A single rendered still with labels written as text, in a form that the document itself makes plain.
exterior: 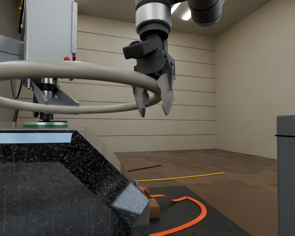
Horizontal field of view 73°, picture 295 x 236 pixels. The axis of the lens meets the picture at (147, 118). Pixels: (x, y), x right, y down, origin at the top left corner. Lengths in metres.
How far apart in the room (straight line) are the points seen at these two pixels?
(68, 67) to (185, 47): 6.99
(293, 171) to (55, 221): 0.63
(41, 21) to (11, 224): 0.93
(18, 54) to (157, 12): 1.42
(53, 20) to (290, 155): 1.18
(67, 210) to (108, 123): 5.43
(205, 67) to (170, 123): 2.41
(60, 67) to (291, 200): 0.64
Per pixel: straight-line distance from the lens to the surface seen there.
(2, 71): 0.40
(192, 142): 6.96
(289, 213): 0.70
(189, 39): 7.48
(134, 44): 0.42
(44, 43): 1.20
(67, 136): 0.63
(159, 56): 0.47
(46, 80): 1.22
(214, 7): 0.64
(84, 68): 0.36
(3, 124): 3.88
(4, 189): 0.62
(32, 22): 1.23
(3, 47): 1.80
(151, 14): 0.51
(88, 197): 0.59
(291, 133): 0.65
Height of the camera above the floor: 0.82
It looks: 2 degrees up
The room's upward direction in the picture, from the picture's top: straight up
